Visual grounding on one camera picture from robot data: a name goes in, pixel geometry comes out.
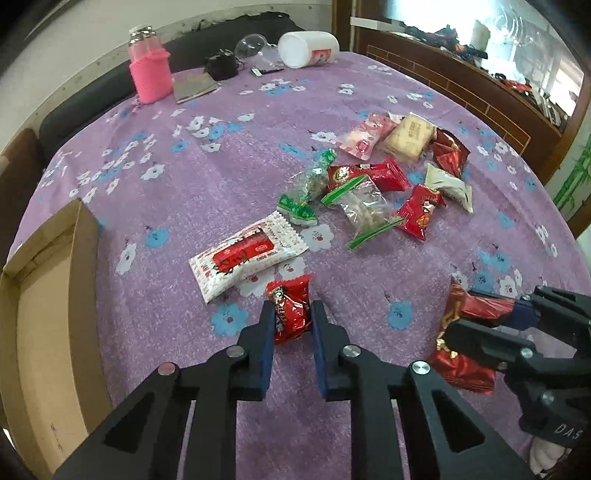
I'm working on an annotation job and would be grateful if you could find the red foil snack bag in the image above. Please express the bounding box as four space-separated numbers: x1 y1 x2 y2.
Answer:
428 278 515 395

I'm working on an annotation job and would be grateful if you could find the cream white snack packet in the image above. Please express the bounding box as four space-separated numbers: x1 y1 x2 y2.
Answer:
425 163 474 214

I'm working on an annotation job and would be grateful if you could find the red printed snack packet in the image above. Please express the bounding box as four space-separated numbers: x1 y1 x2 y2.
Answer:
398 184 446 241

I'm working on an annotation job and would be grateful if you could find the small red snack packet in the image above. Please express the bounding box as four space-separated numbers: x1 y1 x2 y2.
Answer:
266 274 312 345

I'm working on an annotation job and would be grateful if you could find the dark red snack packet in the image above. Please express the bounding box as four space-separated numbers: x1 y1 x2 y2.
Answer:
431 128 470 178

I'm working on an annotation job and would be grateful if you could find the clear green-edged snack bag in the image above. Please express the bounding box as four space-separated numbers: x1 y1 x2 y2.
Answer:
321 174 406 250

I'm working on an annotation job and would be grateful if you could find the long red snack packet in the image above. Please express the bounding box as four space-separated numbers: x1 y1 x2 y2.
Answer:
328 157 412 192

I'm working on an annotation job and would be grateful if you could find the beige cracker packet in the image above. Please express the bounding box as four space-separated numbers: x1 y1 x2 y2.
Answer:
379 113 437 164

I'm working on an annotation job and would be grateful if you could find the white red snack packet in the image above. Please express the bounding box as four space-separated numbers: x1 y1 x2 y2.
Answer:
188 212 308 304

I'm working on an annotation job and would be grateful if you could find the green clear candy packet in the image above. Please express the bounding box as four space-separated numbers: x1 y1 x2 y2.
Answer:
276 148 338 227

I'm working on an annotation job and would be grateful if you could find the pink snack packet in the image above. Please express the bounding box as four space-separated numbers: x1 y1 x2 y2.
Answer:
335 113 400 161

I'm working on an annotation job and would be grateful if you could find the cardboard box tray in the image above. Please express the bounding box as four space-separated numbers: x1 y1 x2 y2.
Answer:
1 200 111 479

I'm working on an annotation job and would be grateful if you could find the purple floral tablecloth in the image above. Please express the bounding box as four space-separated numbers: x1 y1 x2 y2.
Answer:
8 50 591 480

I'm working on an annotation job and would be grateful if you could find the brown wooden cabinet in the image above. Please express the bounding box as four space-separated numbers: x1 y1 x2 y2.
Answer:
332 1 590 184

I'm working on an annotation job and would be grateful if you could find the white plastic jar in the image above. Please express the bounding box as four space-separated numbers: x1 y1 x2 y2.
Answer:
277 31 339 69

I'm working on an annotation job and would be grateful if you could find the small grey notebook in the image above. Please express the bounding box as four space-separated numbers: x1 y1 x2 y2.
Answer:
173 73 219 104

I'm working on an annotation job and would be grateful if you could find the pink sleeved bottle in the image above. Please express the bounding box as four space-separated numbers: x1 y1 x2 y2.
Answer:
128 25 173 104

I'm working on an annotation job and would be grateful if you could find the small black box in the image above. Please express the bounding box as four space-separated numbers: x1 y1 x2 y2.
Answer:
204 49 238 81

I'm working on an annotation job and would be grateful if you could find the clear plastic cup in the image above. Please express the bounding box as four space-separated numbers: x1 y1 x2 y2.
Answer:
235 34 283 71

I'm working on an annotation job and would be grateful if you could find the black sofa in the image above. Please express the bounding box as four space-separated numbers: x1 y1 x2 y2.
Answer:
37 12 306 160

